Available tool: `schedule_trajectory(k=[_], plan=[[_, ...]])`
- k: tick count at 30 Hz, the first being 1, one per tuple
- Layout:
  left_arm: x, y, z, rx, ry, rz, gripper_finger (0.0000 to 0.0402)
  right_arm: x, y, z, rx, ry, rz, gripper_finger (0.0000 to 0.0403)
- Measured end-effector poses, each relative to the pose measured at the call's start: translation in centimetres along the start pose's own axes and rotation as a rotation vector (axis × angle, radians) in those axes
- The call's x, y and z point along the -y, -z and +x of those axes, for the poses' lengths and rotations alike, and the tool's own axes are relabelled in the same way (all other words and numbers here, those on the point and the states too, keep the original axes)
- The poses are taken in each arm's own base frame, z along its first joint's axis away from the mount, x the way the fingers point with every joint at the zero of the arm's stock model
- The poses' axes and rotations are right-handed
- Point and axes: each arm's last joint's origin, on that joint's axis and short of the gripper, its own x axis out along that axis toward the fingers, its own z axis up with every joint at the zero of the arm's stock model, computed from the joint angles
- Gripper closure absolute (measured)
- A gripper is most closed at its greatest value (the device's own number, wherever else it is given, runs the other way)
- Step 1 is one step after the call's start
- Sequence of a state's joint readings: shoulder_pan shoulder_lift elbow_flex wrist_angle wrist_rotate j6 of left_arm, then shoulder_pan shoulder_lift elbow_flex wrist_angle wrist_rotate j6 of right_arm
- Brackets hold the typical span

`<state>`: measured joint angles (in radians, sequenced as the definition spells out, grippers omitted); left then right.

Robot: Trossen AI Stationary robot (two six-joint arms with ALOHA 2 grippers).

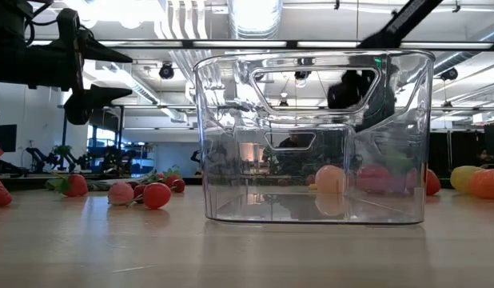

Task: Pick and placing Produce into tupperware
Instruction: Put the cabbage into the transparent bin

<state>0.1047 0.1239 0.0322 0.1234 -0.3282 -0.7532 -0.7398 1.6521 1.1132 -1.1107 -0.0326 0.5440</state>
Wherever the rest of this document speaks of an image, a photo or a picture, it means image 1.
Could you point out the black background robot arms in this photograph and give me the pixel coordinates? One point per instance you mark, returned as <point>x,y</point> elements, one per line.
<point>39,158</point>

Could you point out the black overhead crossbar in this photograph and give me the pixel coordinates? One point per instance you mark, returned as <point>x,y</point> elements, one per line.
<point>292,44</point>

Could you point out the black round ceiling fixture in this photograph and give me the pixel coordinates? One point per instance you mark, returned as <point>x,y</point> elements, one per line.
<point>449,74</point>
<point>166,72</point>

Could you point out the folded grey cloth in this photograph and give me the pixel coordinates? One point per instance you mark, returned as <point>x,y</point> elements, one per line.
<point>99,185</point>

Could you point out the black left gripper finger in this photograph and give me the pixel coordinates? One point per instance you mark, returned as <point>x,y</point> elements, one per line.
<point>91,102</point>
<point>99,52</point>

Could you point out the black metal rack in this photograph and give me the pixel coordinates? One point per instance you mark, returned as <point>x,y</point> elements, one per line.
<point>121,140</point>

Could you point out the yellow toy lemon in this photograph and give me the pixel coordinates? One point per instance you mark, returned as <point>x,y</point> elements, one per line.
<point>463,178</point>

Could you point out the pink orange toy peach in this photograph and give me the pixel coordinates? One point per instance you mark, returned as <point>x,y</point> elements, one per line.
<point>330,180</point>

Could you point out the green toy pear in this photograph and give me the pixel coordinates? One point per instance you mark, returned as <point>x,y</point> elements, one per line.
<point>399,162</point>

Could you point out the orange toy orange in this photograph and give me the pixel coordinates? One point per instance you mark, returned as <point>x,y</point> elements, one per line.
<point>488,184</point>

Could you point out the small background green plant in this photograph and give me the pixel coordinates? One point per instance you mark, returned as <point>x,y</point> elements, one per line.
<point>61,150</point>

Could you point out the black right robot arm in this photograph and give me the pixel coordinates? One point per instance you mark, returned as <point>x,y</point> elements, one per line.
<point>407,18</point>

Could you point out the clear plastic tupperware container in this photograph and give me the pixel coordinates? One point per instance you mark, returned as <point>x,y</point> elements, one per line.
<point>231,100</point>

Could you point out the black partition screens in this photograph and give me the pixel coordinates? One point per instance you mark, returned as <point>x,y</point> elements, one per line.
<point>439,156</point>

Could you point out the red toy tomato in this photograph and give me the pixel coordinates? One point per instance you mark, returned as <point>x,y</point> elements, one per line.
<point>373,180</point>

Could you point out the black wall monitor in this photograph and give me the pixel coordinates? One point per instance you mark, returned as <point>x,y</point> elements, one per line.
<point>5,138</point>

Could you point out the person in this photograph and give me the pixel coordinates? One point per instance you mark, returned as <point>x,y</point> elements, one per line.
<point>485,157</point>
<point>295,141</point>

